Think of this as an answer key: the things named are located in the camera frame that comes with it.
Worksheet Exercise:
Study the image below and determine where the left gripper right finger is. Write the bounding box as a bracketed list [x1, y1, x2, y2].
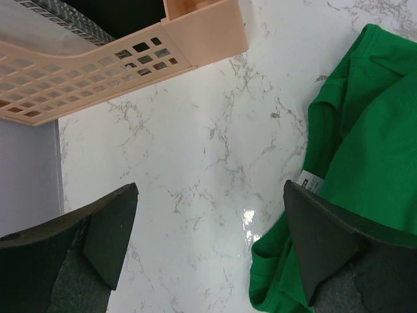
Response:
[283, 181, 416, 312]

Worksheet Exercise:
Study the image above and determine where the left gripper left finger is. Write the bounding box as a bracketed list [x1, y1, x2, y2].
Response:
[1, 183, 138, 312]

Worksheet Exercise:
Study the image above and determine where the green t shirt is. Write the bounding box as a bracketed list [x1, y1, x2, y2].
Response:
[248, 24, 416, 312]

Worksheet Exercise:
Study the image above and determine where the peach file organizer basket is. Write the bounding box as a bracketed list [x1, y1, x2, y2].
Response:
[1, 1, 248, 126]

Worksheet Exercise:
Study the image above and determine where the black binder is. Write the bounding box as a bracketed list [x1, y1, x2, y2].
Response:
[65, 0, 165, 39]

